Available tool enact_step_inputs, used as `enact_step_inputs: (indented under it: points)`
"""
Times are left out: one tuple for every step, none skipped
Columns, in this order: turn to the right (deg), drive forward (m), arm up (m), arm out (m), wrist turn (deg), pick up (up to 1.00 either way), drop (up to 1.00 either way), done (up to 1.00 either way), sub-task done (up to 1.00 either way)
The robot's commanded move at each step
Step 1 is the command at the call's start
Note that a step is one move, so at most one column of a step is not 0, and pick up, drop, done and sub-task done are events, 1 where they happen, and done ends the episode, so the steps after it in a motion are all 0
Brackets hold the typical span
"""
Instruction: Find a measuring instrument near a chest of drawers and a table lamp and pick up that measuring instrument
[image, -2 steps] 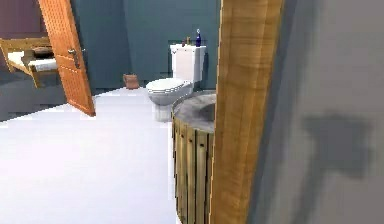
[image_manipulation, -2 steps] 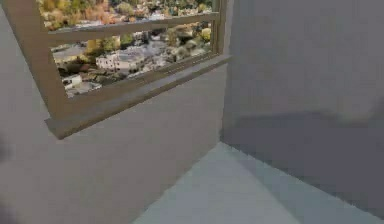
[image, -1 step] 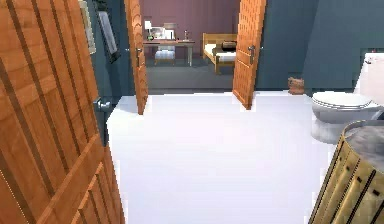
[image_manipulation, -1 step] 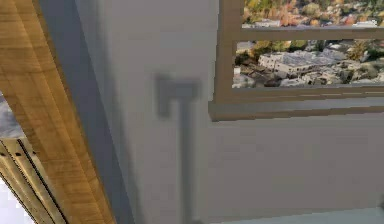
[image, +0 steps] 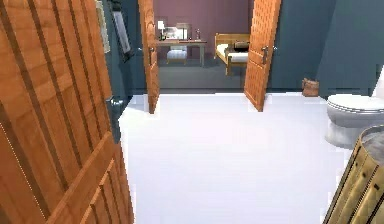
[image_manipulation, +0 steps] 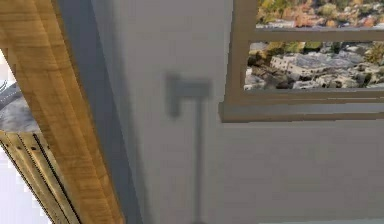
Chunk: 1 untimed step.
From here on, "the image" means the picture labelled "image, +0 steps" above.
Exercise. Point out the yellow woven laundry basket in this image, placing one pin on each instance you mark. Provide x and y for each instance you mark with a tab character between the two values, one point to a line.
361	186

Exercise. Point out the pale framed wall picture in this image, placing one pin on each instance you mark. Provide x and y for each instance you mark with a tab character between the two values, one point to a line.
102	28

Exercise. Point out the white table lamp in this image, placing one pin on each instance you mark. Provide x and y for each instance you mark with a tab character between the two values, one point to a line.
161	28

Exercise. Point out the light wooden bed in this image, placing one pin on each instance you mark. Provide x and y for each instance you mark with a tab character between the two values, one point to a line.
230	51

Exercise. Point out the grey wooden desk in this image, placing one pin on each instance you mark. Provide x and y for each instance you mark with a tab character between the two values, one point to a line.
186	43

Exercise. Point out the dark pillow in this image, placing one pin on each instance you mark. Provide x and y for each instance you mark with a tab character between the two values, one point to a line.
241	46

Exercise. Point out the orange wooden panelled door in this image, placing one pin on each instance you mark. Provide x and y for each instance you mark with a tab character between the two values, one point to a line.
50	116

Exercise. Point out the pale desk mirror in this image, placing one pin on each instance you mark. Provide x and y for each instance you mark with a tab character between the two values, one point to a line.
178	32

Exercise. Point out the small dark figurine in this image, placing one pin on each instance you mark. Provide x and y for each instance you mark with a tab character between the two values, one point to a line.
198	34

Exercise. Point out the brown woven small basket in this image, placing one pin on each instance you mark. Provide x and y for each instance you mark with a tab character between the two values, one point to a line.
310	87

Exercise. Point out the orange wooden narrow door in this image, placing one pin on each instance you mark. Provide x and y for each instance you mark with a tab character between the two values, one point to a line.
150	53

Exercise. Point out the orange wooden studded door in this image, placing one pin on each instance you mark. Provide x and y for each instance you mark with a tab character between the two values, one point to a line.
261	50

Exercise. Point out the white cushioned stool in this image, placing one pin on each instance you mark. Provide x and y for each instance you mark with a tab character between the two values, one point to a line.
176	54

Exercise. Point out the dark framed wall picture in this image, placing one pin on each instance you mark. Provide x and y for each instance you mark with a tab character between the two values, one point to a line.
122	33

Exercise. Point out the white toilet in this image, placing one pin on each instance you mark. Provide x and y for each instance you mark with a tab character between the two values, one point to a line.
353	116

